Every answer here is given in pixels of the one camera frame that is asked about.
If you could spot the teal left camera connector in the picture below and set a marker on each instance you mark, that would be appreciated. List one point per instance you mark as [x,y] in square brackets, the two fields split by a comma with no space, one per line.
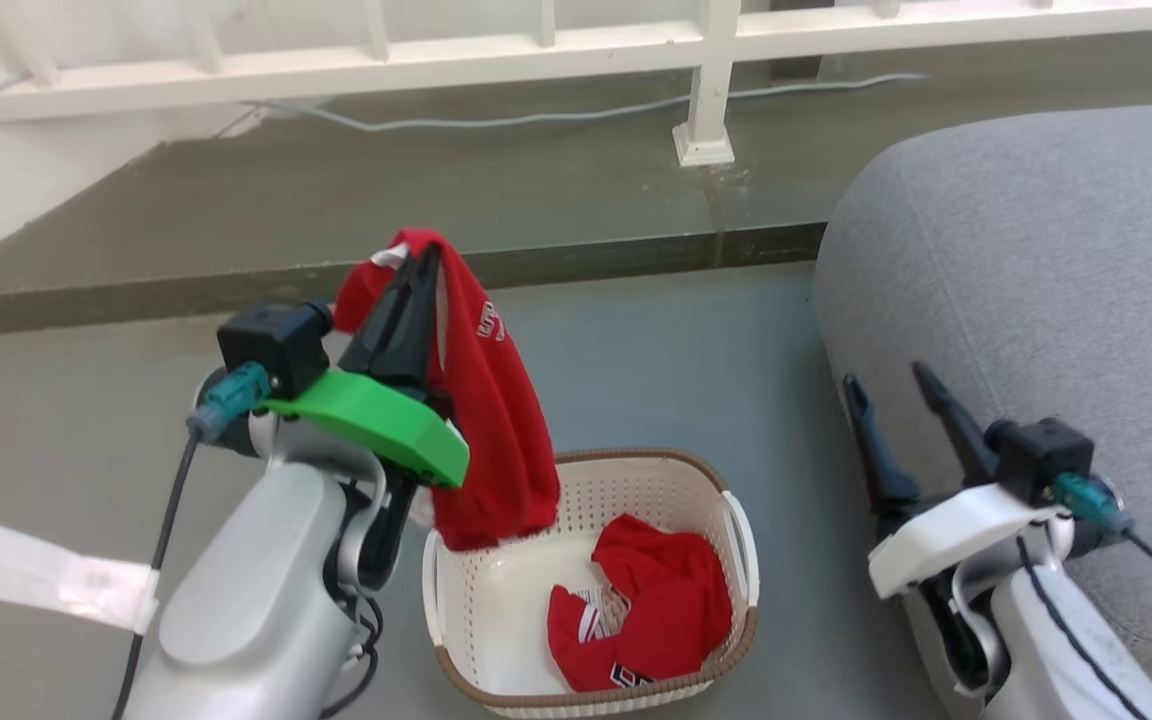
[231,395]

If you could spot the grey fabric sofa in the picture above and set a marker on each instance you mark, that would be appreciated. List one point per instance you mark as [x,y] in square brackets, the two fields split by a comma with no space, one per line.
[1036,280]

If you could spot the white basket with brown rim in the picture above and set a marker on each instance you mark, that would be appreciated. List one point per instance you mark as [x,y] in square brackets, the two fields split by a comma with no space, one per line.
[496,600]

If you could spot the red jersey with navy trim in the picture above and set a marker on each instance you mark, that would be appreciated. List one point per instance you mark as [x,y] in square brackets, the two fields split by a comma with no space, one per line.
[671,600]

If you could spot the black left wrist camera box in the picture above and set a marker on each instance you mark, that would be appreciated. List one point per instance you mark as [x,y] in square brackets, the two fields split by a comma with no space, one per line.
[271,345]

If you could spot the red jersey with white lettering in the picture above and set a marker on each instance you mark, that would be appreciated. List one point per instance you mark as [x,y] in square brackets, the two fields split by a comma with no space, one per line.
[496,440]

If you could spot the dark grey wall pillar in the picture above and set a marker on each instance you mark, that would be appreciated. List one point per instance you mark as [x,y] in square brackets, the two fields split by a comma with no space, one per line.
[794,68]

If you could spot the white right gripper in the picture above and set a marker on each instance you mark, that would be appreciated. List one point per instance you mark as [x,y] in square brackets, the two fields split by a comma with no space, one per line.
[946,535]

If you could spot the white metal railing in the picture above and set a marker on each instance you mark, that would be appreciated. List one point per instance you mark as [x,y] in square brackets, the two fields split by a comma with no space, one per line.
[336,68]

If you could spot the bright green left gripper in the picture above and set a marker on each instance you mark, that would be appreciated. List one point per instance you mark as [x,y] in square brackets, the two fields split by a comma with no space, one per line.
[386,425]

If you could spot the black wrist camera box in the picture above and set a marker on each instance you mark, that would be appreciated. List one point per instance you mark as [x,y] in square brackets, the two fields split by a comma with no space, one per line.
[271,345]
[1046,455]

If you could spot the teal right camera connector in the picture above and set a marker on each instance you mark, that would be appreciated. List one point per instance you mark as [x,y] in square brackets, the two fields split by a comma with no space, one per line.
[1086,498]

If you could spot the white tape strip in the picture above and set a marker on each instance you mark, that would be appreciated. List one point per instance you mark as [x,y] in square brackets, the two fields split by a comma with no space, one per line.
[56,575]

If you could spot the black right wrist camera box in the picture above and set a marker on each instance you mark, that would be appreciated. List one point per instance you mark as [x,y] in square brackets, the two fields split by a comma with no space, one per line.
[1046,455]

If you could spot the teal camera connector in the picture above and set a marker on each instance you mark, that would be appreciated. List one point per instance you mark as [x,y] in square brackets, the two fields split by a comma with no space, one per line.
[231,395]
[1086,498]

